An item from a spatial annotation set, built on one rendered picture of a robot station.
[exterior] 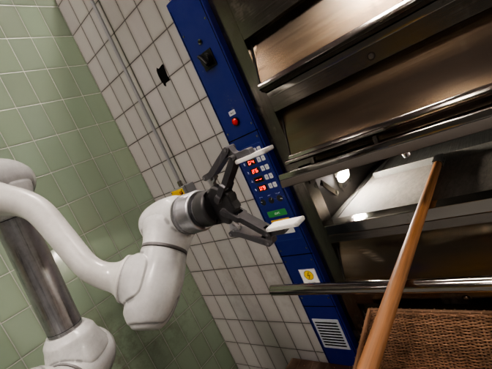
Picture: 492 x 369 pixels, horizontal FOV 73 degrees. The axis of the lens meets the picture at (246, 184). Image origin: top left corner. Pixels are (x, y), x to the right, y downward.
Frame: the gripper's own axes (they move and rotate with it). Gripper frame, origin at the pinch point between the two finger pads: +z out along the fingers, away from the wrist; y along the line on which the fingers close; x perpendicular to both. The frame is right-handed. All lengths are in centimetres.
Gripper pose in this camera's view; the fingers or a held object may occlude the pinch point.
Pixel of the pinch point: (280, 187)
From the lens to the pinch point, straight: 57.6
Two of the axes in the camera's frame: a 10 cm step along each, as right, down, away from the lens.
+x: -5.5, 3.6, -7.5
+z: 7.3, -2.4, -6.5
